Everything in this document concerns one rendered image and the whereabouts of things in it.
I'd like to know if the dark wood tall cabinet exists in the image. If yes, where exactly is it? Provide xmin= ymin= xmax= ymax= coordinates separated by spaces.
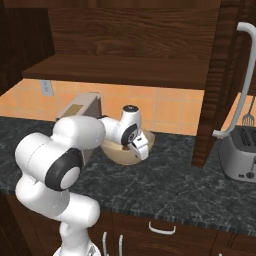
xmin=0 ymin=0 xmax=56 ymax=97

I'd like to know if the dark wood cupboard door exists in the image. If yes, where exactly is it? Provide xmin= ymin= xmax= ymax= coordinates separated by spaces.
xmin=209 ymin=230 xmax=256 ymax=256
xmin=4 ymin=194 xmax=114 ymax=256

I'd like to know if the white curved door handle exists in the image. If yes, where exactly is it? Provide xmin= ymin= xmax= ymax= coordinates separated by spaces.
xmin=212 ymin=22 xmax=256 ymax=140

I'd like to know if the dark wood drawer front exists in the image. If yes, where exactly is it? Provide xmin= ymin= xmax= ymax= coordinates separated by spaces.
xmin=112 ymin=212 xmax=219 ymax=256

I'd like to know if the grey slotted spatula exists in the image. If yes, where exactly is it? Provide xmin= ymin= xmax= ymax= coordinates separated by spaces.
xmin=241 ymin=95 xmax=256 ymax=128

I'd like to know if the beige brown box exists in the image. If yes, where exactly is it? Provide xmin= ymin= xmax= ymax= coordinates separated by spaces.
xmin=55 ymin=92 xmax=105 ymax=165

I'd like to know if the silver toaster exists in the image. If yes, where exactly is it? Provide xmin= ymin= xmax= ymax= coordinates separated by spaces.
xmin=217 ymin=125 xmax=256 ymax=183

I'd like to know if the dark wood wall cabinet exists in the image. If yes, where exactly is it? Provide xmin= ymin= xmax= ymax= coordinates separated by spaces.
xmin=21 ymin=0 xmax=222 ymax=91

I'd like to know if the grey wall socket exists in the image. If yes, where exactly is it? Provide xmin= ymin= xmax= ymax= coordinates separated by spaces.
xmin=39 ymin=79 xmax=55 ymax=97

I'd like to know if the white drawer handle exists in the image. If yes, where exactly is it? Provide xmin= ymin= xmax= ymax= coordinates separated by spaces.
xmin=147 ymin=221 xmax=177 ymax=236

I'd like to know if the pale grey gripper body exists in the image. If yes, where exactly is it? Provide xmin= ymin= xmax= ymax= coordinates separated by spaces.
xmin=130 ymin=130 xmax=150 ymax=161

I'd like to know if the dark wood cabinet door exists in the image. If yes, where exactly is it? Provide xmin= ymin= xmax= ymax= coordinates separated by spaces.
xmin=191 ymin=0 xmax=256 ymax=169

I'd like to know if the white cupboard door handle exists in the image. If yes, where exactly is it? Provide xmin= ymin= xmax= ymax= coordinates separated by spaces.
xmin=101 ymin=231 xmax=110 ymax=256
xmin=117 ymin=234 xmax=125 ymax=256

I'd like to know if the tan woven basket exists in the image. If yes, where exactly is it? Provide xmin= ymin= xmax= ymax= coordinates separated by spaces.
xmin=100 ymin=129 xmax=156 ymax=166

